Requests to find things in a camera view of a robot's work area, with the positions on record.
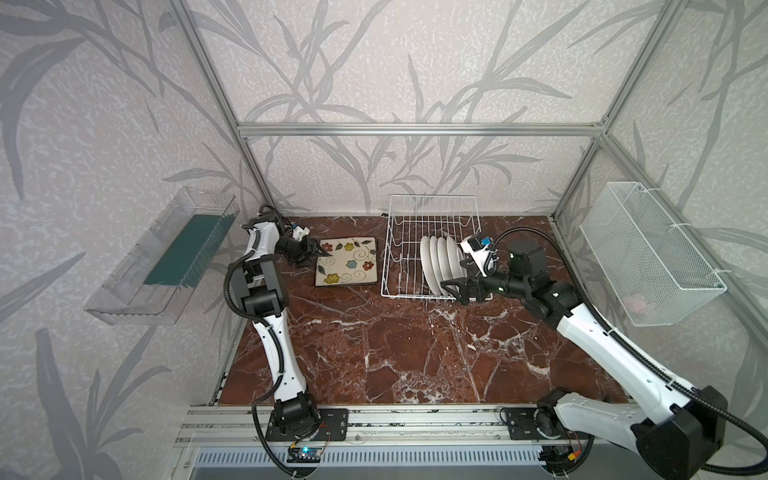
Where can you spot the pink object in basket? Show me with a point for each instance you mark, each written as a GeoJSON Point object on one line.
{"type": "Point", "coordinates": [636, 304]}

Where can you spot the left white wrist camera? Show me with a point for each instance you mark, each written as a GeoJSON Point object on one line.
{"type": "Point", "coordinates": [299, 232]}

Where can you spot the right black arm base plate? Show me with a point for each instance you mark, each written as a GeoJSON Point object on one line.
{"type": "Point", "coordinates": [532, 423]}

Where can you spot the white round plate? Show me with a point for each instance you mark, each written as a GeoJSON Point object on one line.
{"type": "Point", "coordinates": [427, 268]}
{"type": "Point", "coordinates": [436, 264]}
{"type": "Point", "coordinates": [455, 256]}
{"type": "Point", "coordinates": [443, 259]}

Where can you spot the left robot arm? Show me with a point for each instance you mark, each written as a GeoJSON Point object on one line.
{"type": "Point", "coordinates": [253, 289]}

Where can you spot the white wire dish rack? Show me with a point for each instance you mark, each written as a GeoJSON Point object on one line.
{"type": "Point", "coordinates": [409, 218]}

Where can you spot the aluminium frame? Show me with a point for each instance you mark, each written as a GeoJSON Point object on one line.
{"type": "Point", "coordinates": [734, 257]}

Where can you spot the green circuit board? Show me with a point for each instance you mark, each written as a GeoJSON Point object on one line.
{"type": "Point", "coordinates": [305, 454]}

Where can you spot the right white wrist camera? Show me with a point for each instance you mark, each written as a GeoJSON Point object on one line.
{"type": "Point", "coordinates": [481, 248]}

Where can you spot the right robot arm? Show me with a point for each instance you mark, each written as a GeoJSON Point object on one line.
{"type": "Point", "coordinates": [674, 435]}

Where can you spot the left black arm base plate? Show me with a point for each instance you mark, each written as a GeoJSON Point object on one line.
{"type": "Point", "coordinates": [332, 426]}

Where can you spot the aluminium mounting rail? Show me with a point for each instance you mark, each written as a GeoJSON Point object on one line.
{"type": "Point", "coordinates": [373, 425]}

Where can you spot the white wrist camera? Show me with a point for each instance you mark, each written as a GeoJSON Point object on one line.
{"type": "Point", "coordinates": [299, 232]}
{"type": "Point", "coordinates": [481, 248]}

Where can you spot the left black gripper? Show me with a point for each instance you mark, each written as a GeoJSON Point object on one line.
{"type": "Point", "coordinates": [302, 251]}

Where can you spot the white mesh wall basket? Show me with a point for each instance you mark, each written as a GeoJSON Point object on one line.
{"type": "Point", "coordinates": [642, 250]}

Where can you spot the clear plastic wall bin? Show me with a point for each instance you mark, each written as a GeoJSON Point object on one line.
{"type": "Point", "coordinates": [155, 281]}

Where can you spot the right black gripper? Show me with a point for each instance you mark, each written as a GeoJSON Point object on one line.
{"type": "Point", "coordinates": [471, 288]}

